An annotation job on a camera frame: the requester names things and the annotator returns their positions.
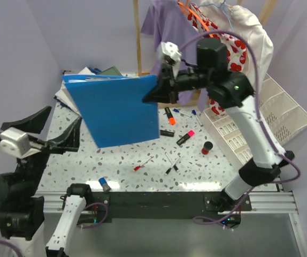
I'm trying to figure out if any cream white shirt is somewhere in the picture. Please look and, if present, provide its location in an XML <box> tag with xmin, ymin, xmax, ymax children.
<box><xmin>200</xmin><ymin>1</ymin><xmax>274</xmax><ymax>88</ymax></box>

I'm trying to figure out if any black cap marker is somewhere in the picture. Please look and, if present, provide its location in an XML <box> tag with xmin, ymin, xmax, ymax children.
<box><xmin>165</xmin><ymin>152</ymin><xmax>179</xmax><ymax>171</ymax></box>
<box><xmin>165</xmin><ymin>156</ymin><xmax>180</xmax><ymax>176</ymax></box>

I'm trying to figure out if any purple t-shirt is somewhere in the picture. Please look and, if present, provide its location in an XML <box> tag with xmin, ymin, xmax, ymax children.
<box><xmin>141</xmin><ymin>1</ymin><xmax>208</xmax><ymax>112</ymax></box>

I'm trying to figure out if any orange highlighter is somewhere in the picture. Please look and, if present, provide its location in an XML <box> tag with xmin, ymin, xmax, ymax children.
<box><xmin>164</xmin><ymin>107</ymin><xmax>175</xmax><ymax>125</ymax></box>

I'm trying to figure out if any white file rack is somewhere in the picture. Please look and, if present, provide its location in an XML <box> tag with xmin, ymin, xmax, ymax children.
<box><xmin>201</xmin><ymin>74</ymin><xmax>307</xmax><ymax>170</ymax></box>

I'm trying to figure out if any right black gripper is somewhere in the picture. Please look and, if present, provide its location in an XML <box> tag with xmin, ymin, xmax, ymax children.
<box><xmin>141</xmin><ymin>63</ymin><xmax>211</xmax><ymax>105</ymax></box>

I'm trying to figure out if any blue document folder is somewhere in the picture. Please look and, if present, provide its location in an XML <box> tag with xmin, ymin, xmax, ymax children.
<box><xmin>62</xmin><ymin>74</ymin><xmax>160</xmax><ymax>148</ymax></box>

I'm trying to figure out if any folded white cloth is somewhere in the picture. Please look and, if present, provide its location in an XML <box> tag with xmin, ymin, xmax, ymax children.
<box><xmin>55</xmin><ymin>66</ymin><xmax>95</xmax><ymax>115</ymax></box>

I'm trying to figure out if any orange clothes hanger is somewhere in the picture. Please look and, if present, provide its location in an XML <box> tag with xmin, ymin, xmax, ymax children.
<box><xmin>178</xmin><ymin>1</ymin><xmax>218</xmax><ymax>33</ymax></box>

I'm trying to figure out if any wooden clothes rack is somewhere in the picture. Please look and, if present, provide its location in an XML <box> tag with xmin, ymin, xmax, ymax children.
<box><xmin>132</xmin><ymin>0</ymin><xmax>279</xmax><ymax>111</ymax></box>

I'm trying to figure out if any light blue clothes hanger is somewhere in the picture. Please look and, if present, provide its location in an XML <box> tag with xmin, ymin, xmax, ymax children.
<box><xmin>219</xmin><ymin>0</ymin><xmax>234</xmax><ymax>32</ymax></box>

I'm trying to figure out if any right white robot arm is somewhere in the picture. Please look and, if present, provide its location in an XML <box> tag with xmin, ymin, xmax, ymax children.
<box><xmin>142</xmin><ymin>37</ymin><xmax>295</xmax><ymax>211</ymax></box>

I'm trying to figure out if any red cap marker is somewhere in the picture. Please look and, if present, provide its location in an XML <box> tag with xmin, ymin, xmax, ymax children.
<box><xmin>134</xmin><ymin>156</ymin><xmax>153</xmax><ymax>171</ymax></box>

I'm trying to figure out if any three-drawer desk organizer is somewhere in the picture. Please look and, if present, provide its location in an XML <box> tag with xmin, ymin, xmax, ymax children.
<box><xmin>97</xmin><ymin>66</ymin><xmax>122</xmax><ymax>77</ymax></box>

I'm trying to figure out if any black cap marker lower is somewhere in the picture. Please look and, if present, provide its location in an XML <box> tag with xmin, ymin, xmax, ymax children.
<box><xmin>165</xmin><ymin>156</ymin><xmax>180</xmax><ymax>176</ymax></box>

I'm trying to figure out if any blue cap marker right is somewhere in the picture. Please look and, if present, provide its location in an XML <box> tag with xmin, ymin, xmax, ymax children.
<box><xmin>191</xmin><ymin>110</ymin><xmax>203</xmax><ymax>127</ymax></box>

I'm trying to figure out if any red black stamp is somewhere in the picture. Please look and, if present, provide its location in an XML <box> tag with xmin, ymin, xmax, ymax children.
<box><xmin>201</xmin><ymin>141</ymin><xmax>213</xmax><ymax>155</ymax></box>

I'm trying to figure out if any blue highlighter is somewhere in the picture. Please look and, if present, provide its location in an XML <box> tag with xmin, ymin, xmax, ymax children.
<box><xmin>160</xmin><ymin>130</ymin><xmax>174</xmax><ymax>137</ymax></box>

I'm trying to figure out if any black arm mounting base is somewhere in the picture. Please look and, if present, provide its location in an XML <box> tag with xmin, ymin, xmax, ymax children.
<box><xmin>78</xmin><ymin>192</ymin><xmax>252</xmax><ymax>225</ymax></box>

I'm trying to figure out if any red floral dress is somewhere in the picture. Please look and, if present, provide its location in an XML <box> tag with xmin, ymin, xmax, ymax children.
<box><xmin>197</xmin><ymin>2</ymin><xmax>247</xmax><ymax>115</ymax></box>

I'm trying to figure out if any black cap marker upper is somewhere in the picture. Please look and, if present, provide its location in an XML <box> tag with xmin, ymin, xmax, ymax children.
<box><xmin>165</xmin><ymin>152</ymin><xmax>179</xmax><ymax>171</ymax></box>

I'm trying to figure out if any pink highlighter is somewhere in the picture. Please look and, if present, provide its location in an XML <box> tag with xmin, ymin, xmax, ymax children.
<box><xmin>176</xmin><ymin>130</ymin><xmax>195</xmax><ymax>146</ymax></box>

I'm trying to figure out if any blue grey stamp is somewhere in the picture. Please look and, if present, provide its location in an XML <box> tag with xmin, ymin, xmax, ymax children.
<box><xmin>98</xmin><ymin>177</ymin><xmax>111</xmax><ymax>193</ymax></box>

